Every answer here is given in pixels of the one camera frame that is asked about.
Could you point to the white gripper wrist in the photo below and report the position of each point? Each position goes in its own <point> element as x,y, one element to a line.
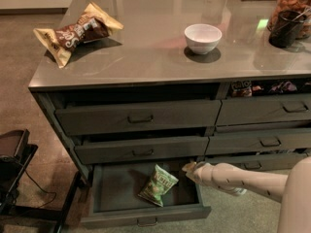
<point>205,173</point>

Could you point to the green jalapeno chip bag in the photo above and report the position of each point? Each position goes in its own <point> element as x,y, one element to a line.
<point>158,184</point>

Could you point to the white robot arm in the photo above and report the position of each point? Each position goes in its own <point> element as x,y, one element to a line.
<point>292,191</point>

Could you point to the middle left drawer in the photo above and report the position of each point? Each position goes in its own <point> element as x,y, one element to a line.
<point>141,149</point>

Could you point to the middle right drawer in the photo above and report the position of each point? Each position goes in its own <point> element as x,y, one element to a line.
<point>258,142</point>

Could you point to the top left drawer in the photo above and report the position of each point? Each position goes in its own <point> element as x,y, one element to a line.
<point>102,119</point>

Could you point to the open bottom left drawer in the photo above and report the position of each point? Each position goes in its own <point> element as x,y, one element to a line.
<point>115,199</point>

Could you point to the top right drawer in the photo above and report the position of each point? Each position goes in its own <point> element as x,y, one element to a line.
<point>264,109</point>

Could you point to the snack packets in drawer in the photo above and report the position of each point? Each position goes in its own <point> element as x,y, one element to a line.
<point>269,87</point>

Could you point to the grey drawer cabinet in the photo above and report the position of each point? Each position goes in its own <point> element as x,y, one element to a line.
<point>149,61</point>

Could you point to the brown and yellow chip bag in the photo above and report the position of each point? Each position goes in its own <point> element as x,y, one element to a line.
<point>93,24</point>

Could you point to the white ceramic bowl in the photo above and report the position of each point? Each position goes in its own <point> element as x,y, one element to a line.
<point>202,38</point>

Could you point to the black cup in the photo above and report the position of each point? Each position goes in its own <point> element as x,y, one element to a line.
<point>286,29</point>

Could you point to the glass jar of nuts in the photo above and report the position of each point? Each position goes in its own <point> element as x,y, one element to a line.
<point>301,6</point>

